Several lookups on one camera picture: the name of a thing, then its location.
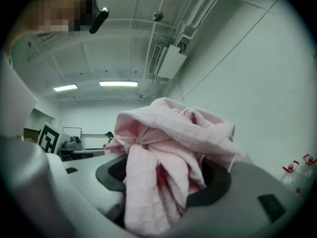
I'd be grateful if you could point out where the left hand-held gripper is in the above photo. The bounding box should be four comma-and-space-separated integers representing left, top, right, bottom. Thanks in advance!
37, 122, 72, 156

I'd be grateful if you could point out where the black and grey device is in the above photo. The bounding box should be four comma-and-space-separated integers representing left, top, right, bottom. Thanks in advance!
62, 135, 83, 149

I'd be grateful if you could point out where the grey table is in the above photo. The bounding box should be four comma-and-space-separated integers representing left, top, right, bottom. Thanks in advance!
57, 147, 106, 162

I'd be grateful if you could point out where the white ceiling air conditioner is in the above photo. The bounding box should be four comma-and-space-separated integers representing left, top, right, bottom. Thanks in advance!
148, 43, 188, 80

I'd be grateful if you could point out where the brown cabinet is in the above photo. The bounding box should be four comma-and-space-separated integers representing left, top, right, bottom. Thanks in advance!
23, 127, 42, 143

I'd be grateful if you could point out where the white ceiling pipe bundle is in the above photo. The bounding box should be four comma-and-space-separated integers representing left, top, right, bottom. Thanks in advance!
170, 0, 232, 46

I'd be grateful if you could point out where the white framed board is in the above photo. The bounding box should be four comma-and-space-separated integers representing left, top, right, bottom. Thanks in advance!
62, 126, 83, 149

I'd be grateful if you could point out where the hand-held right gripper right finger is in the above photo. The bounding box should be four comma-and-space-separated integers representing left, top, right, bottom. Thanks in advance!
158, 157, 305, 238

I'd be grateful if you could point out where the clear bottle with red cap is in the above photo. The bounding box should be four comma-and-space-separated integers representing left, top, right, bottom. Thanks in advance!
281, 160, 302, 195
300, 154, 317, 192

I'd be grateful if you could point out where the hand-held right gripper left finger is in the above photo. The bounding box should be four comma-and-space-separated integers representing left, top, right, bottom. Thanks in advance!
62, 154, 128, 217

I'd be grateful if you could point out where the person's head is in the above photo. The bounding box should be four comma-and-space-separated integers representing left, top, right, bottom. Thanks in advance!
4, 0, 98, 50

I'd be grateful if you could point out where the long ceiling light panel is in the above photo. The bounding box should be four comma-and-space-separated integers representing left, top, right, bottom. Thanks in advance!
99, 80, 138, 88

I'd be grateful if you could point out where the pink cloth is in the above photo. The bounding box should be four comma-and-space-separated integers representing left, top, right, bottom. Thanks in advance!
104, 97, 247, 237

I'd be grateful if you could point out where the person's white shirt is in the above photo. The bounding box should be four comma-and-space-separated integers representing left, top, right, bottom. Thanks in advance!
0, 50, 39, 140

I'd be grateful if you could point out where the black head-worn camera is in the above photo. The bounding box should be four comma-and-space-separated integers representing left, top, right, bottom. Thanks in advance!
88, 7, 110, 35

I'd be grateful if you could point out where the short ceiling light panel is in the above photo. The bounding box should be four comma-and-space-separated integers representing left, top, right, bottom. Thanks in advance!
53, 83, 78, 92

